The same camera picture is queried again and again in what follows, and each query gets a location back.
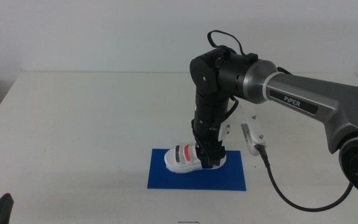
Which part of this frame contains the white shoe with striped straps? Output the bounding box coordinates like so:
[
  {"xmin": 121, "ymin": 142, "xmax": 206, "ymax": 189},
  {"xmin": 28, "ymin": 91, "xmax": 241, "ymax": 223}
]
[{"xmin": 163, "ymin": 143, "xmax": 227, "ymax": 174}]

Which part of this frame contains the blue rectangular mat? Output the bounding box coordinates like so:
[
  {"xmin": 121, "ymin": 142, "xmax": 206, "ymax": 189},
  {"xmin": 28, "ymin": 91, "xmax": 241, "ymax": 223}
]
[{"xmin": 147, "ymin": 148, "xmax": 247, "ymax": 192}]

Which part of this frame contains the thin black looped cable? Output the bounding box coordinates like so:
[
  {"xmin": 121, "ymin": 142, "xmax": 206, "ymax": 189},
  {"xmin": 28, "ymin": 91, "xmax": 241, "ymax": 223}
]
[{"xmin": 207, "ymin": 29, "xmax": 252, "ymax": 57}]

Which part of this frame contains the black braided cable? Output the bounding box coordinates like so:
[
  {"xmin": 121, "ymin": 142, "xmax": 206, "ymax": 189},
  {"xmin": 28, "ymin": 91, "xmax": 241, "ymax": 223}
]
[{"xmin": 255, "ymin": 144, "xmax": 358, "ymax": 224}]

